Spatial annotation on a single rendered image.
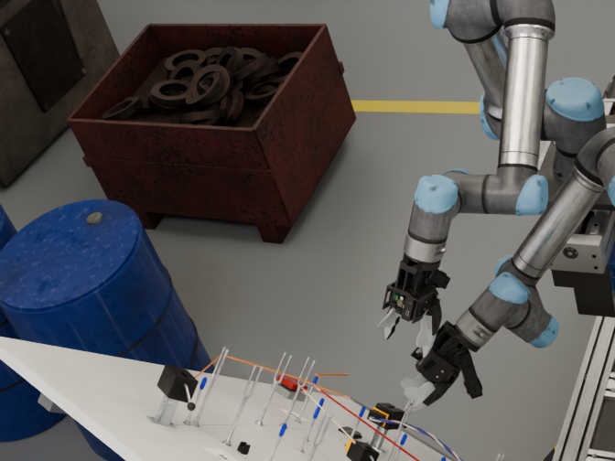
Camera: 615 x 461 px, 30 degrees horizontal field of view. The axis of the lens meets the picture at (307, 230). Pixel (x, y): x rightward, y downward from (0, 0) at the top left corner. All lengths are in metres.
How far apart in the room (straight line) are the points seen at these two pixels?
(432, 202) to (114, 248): 1.71
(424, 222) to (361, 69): 3.37
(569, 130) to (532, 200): 0.46
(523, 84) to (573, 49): 3.03
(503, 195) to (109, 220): 1.86
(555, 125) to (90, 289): 1.57
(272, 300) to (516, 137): 2.34
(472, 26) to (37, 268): 1.87
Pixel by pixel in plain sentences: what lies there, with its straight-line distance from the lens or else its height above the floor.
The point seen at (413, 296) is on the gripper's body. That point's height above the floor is 1.40.
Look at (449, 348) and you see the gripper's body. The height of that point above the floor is 1.16.
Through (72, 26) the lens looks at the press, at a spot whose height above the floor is 0.45.
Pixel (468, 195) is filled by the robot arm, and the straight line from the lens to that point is 2.16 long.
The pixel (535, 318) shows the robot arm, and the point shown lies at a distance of 2.39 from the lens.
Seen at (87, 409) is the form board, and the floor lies 1.67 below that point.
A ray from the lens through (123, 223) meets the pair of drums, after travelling 3.68.
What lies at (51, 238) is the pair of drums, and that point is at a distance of 3.78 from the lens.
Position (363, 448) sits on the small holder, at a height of 1.38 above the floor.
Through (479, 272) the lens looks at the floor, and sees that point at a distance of 4.20.
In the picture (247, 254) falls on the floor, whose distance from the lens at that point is 4.60.
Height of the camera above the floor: 2.89
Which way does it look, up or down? 39 degrees down
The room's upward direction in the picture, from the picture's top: 21 degrees counter-clockwise
